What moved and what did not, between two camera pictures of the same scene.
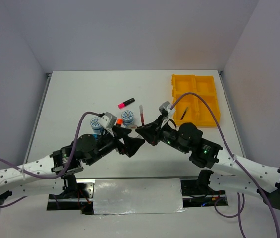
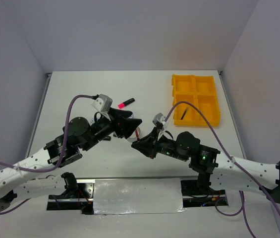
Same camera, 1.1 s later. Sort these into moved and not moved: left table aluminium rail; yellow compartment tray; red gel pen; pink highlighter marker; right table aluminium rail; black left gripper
Moved: black left gripper; red gel pen
Not moved: pink highlighter marker; yellow compartment tray; left table aluminium rail; right table aluminium rail
